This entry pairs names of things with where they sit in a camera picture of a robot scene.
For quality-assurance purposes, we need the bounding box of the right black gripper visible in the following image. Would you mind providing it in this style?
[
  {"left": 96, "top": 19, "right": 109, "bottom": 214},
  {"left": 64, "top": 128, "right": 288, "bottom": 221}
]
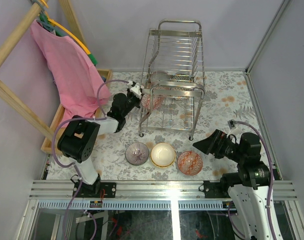
[{"left": 192, "top": 128, "right": 245, "bottom": 163}]

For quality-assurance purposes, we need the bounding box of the orange red patterned bowl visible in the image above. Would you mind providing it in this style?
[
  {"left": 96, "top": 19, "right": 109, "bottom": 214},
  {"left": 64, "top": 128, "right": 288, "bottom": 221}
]
[{"left": 177, "top": 151, "right": 203, "bottom": 176}]

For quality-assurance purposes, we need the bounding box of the red diamond patterned bowl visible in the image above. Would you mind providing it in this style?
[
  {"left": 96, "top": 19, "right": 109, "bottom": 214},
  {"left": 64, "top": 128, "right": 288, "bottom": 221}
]
[{"left": 141, "top": 94, "right": 164, "bottom": 110}]

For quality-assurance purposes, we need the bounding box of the cream bowl orange rim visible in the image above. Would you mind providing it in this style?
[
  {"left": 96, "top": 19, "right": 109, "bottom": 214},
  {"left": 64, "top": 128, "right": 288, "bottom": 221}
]
[{"left": 150, "top": 142, "right": 176, "bottom": 168}]

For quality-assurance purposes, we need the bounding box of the blue patterned bowl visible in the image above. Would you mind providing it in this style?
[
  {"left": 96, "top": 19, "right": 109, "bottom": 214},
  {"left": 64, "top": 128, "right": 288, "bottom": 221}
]
[{"left": 171, "top": 72, "right": 193, "bottom": 83}]

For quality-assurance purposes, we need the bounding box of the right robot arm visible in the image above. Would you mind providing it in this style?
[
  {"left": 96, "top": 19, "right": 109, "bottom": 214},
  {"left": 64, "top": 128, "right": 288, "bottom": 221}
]
[{"left": 193, "top": 129, "right": 283, "bottom": 240}]

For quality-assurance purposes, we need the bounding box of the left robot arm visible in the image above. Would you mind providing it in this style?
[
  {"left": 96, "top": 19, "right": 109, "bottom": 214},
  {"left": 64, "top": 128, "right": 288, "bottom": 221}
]
[{"left": 57, "top": 90, "right": 141, "bottom": 199}]

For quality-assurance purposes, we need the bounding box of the stainless steel dish rack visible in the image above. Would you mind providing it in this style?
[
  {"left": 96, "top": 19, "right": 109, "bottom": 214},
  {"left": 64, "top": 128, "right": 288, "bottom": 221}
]
[{"left": 139, "top": 19, "right": 206, "bottom": 140}]

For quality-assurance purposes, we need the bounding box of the pink cloth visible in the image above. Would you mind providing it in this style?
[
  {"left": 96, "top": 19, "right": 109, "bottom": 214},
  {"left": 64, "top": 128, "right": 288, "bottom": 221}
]
[{"left": 30, "top": 21, "right": 111, "bottom": 122}]

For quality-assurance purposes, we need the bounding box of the purple striped bowl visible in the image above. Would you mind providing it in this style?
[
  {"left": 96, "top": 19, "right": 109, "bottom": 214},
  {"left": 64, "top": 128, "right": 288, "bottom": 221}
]
[{"left": 125, "top": 142, "right": 149, "bottom": 166}]

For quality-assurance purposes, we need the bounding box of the wooden tray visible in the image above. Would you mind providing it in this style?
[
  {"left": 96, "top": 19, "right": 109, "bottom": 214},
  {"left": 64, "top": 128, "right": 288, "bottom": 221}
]
[{"left": 40, "top": 68, "right": 113, "bottom": 153}]

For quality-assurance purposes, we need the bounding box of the yellow plastic hanger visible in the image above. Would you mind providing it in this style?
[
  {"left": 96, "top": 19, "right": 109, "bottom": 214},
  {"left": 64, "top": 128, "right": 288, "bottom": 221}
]
[{"left": 31, "top": 0, "right": 91, "bottom": 56}]

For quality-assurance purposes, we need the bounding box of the green plastic hanger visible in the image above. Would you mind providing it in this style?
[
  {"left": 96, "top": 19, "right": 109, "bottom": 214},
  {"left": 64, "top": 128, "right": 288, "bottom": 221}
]
[{"left": 37, "top": 13, "right": 97, "bottom": 66}]

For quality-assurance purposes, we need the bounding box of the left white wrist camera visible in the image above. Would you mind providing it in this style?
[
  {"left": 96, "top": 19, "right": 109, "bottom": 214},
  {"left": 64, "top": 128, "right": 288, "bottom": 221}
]
[{"left": 127, "top": 80, "right": 142, "bottom": 98}]

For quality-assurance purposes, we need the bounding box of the wooden clothes rack frame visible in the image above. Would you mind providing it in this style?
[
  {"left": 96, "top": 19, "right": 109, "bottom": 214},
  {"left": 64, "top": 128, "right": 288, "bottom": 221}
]
[{"left": 0, "top": 0, "right": 86, "bottom": 151}]

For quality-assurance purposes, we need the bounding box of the aluminium rail frame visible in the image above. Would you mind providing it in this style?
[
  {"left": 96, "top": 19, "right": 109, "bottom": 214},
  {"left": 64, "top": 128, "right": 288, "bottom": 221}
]
[{"left": 17, "top": 180, "right": 304, "bottom": 240}]

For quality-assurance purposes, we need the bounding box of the aluminium corner post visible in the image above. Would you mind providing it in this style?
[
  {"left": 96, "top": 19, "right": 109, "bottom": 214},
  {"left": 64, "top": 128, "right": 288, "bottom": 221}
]
[{"left": 245, "top": 0, "right": 292, "bottom": 74}]

